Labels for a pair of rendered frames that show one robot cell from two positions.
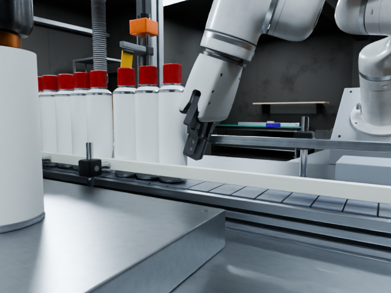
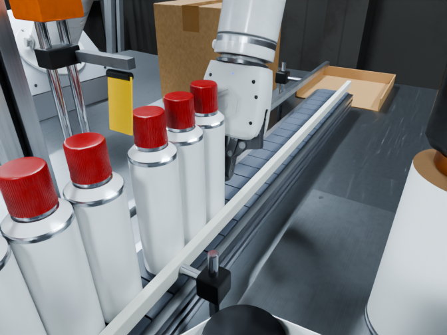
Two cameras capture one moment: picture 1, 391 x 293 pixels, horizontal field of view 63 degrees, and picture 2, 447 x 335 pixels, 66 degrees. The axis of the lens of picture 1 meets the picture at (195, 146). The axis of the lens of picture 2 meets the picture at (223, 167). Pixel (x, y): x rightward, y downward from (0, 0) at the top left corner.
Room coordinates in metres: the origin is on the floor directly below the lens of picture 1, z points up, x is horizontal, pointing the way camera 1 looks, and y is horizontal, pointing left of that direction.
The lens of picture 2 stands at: (0.55, 0.45, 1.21)
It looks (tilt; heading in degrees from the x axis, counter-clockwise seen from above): 30 degrees down; 270
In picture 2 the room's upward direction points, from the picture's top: straight up
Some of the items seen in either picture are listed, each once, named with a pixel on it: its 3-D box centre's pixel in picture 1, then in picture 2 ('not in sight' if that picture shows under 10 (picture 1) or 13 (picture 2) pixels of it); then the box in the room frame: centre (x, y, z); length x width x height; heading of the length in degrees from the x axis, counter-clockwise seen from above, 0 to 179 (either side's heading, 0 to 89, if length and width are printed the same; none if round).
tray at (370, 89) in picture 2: not in sight; (347, 85); (0.13, -0.71, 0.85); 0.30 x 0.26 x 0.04; 59
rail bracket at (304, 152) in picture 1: (301, 166); not in sight; (0.53, -0.18, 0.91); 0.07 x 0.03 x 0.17; 149
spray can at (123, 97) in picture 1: (127, 122); (157, 197); (0.62, 0.13, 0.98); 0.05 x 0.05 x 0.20
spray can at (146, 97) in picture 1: (149, 122); (183, 175); (0.60, 0.09, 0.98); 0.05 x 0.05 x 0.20
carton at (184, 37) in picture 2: not in sight; (222, 50); (0.55, -0.61, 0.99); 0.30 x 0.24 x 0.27; 59
